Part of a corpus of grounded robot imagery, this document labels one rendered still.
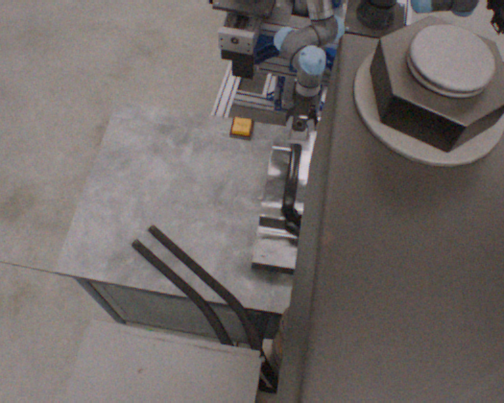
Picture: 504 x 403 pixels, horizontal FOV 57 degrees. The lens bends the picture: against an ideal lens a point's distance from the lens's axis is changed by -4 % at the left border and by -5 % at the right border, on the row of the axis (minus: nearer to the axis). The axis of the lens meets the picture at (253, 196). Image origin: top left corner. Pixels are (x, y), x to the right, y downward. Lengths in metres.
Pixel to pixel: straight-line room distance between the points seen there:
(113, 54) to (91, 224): 1.77
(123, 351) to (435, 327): 0.62
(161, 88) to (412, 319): 2.79
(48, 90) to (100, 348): 2.49
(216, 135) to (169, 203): 0.32
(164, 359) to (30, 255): 1.89
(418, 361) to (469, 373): 0.03
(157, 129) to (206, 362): 1.18
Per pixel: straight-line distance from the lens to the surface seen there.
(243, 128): 1.77
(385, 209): 0.31
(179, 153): 1.76
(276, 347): 1.26
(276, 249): 1.52
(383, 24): 1.88
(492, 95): 0.35
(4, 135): 3.09
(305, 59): 1.41
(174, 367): 0.82
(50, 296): 2.53
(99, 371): 0.84
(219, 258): 1.57
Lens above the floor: 2.27
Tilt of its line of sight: 62 degrees down
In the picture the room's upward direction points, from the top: 4 degrees clockwise
